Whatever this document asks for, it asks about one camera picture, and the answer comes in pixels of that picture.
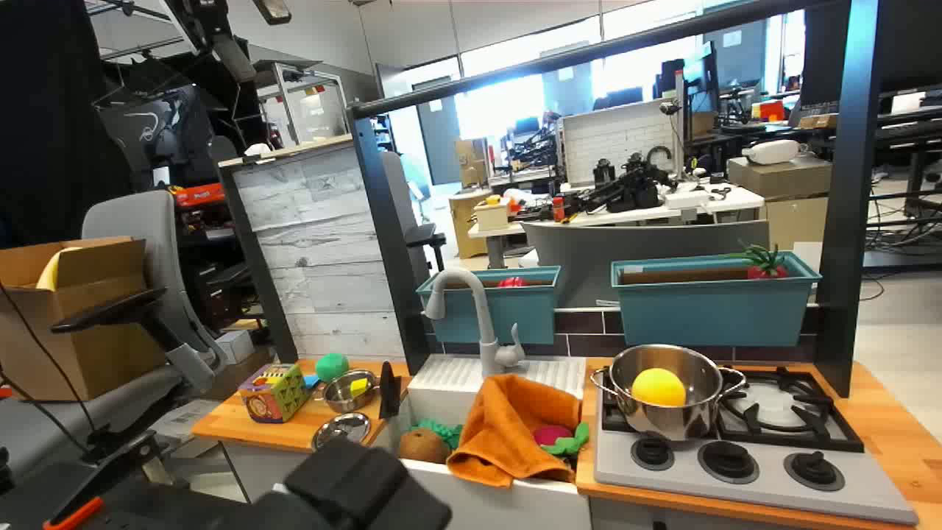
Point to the white sink basin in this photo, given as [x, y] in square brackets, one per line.
[443, 379]

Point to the gray office chair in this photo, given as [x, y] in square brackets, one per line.
[147, 254]

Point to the orange cloth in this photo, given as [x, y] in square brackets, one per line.
[509, 430]

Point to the small steel bowl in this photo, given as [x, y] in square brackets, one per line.
[340, 394]

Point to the open cardboard box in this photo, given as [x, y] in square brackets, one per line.
[60, 327]

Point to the gray wood-print panel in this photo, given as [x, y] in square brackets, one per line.
[312, 254]

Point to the red green toy plant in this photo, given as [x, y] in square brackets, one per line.
[766, 260]

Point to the colourful fabric cube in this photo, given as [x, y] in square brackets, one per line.
[278, 394]

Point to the black stove knob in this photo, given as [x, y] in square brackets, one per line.
[650, 451]
[814, 469]
[727, 460]

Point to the gray stove top panel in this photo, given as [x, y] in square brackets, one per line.
[755, 488]

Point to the teal planter box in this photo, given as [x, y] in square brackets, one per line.
[708, 307]
[509, 313]

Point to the gray toy faucet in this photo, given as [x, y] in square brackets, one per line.
[487, 333]

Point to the green ball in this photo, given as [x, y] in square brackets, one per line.
[334, 367]

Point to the black padded mount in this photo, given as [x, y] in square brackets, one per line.
[363, 491]

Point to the yellow orange round plushy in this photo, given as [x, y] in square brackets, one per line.
[658, 386]

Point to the white board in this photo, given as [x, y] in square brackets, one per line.
[613, 136]

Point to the brown toy fruit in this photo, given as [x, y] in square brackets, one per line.
[422, 445]

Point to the pink toy in planter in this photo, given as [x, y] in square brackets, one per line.
[509, 282]

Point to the black kitchen frame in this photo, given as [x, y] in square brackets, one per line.
[393, 246]

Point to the gray curved desk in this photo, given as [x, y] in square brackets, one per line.
[635, 258]

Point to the green plush toy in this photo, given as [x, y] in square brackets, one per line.
[572, 442]
[438, 430]

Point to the orange black clamp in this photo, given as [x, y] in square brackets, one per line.
[73, 513]

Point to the shallow steel bowl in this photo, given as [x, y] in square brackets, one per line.
[343, 429]

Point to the toy stove top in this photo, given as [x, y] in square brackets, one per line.
[734, 425]

